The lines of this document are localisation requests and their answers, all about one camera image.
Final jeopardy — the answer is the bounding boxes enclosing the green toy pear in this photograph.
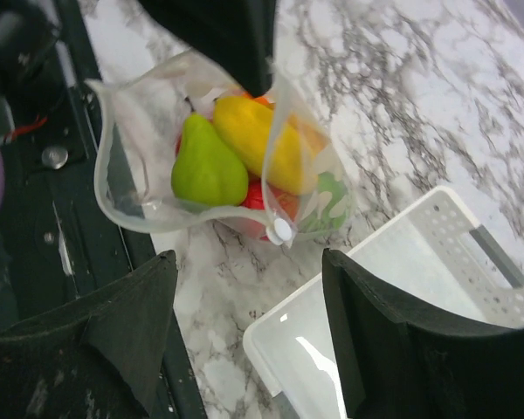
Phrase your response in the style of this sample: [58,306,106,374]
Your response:
[171,113,249,207]

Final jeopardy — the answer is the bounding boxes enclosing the green toy watermelon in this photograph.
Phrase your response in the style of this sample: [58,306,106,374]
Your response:
[297,172,350,234]

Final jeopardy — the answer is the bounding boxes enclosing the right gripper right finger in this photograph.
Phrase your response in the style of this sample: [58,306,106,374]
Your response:
[321,249,524,418]

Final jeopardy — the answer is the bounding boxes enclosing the black metal base rail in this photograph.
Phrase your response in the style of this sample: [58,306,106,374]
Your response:
[0,1,205,418]

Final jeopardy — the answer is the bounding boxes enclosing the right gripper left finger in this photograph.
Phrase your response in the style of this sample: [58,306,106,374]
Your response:
[0,251,177,418]

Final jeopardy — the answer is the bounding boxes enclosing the yellow toy mango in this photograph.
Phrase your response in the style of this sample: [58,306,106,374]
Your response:
[212,95,317,196]

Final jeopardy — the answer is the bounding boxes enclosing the white perforated plastic basket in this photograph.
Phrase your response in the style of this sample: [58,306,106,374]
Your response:
[244,187,524,418]

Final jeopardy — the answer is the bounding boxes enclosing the orange toy fruit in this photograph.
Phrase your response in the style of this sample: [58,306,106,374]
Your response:
[242,92,275,109]

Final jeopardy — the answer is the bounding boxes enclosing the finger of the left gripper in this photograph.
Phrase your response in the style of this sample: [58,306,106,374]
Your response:
[140,0,278,97]

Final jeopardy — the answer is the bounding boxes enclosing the red toy pomegranate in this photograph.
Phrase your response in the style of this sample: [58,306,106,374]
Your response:
[239,180,302,241]

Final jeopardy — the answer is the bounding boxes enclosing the yellow orange toy lemon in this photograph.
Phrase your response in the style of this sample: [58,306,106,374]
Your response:
[288,113,329,155]

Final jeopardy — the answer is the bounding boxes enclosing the clear zip top bag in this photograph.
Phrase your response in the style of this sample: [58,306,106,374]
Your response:
[88,52,352,246]

